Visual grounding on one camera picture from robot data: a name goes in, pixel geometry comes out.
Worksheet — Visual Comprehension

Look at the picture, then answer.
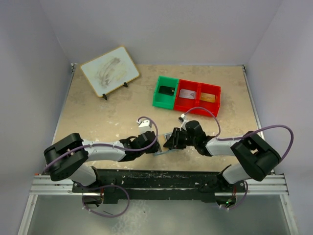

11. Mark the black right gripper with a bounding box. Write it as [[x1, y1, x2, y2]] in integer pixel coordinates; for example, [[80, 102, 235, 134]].
[[163, 127, 197, 150]]

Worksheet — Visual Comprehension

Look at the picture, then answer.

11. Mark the teal leather card holder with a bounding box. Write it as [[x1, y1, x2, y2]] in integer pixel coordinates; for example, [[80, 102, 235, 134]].
[[153, 133, 175, 156]]

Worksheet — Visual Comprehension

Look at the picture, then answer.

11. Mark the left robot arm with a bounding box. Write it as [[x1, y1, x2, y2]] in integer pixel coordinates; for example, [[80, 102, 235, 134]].
[[44, 131, 159, 192]]

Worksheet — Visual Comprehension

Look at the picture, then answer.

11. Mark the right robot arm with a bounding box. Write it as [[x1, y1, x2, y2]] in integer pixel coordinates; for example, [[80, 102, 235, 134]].
[[163, 120, 281, 191]]

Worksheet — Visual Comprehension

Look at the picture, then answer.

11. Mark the silver card in bin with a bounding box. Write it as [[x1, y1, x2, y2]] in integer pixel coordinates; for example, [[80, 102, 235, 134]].
[[179, 89, 197, 99]]

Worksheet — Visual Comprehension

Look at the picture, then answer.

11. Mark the black card in green bin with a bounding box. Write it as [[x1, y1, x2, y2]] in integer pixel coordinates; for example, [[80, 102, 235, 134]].
[[158, 86, 175, 96]]

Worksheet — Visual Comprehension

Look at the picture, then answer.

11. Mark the orange card in bin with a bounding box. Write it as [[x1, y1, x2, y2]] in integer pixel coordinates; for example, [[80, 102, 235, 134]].
[[200, 93, 216, 103]]

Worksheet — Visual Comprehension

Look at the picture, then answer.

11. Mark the red double plastic bin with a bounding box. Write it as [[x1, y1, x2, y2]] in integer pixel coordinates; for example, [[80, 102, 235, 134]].
[[174, 79, 221, 117]]

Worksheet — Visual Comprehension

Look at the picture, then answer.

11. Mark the green plastic bin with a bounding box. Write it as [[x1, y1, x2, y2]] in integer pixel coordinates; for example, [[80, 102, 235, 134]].
[[152, 76, 179, 110]]

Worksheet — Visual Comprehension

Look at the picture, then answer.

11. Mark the yellow framed whiteboard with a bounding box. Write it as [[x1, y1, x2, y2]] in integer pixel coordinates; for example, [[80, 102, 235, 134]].
[[80, 46, 140, 98]]

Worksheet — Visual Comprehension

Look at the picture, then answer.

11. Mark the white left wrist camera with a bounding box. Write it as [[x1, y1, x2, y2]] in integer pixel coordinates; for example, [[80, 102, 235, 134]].
[[137, 119, 152, 134]]

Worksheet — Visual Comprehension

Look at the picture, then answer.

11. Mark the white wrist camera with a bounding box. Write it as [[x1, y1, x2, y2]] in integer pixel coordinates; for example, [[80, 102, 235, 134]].
[[178, 114, 187, 123], [137, 119, 152, 134]]

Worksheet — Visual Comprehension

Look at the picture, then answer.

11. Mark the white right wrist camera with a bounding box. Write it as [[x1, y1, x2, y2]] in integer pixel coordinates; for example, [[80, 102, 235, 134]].
[[178, 114, 187, 123]]

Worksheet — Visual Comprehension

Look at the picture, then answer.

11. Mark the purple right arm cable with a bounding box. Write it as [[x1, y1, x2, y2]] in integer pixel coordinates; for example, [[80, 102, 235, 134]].
[[183, 107, 294, 211]]

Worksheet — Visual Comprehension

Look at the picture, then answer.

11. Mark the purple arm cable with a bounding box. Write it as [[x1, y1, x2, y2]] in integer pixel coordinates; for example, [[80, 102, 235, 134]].
[[183, 107, 294, 211], [44, 116, 158, 217]]

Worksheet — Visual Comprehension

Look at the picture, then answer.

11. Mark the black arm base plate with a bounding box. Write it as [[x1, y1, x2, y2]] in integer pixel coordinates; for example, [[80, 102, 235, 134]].
[[72, 169, 246, 204]]

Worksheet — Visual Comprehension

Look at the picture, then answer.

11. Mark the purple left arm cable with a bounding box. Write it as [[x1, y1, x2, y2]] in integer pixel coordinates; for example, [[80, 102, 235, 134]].
[[44, 116, 158, 217]]

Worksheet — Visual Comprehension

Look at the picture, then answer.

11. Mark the aluminium frame rail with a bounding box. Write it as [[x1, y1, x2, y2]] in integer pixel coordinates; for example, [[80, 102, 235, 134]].
[[18, 175, 300, 235]]

